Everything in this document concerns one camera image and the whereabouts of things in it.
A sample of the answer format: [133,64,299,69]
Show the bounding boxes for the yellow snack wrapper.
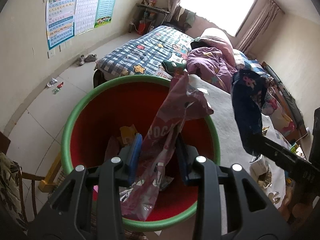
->
[118,125,138,146]

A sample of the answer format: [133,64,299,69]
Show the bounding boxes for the pink Pocky foil wrapper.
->
[120,71,214,221]

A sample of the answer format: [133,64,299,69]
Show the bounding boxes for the red bin with green rim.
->
[61,74,221,233]

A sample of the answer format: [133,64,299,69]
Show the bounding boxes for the dark blue floral wrapper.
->
[231,69,267,157]

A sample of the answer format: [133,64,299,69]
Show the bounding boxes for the grey cloth mat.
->
[187,73,287,235]

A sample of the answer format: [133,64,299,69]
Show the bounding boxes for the floral pink pillow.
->
[261,91,295,137]

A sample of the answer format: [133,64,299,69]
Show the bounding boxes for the purple quilt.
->
[187,28,238,93]

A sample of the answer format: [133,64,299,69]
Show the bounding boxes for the blue checked bed sheet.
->
[95,25,193,77]

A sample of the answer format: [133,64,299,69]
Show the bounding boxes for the pair of shoes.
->
[78,54,97,66]

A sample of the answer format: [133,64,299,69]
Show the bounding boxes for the floor litter scraps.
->
[46,77,64,94]

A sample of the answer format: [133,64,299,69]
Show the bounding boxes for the small shelf with items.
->
[128,0,170,35]

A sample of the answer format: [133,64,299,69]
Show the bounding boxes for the beige window curtain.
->
[237,0,281,54]

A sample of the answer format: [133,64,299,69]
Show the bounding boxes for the educational wall posters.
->
[46,0,116,50]

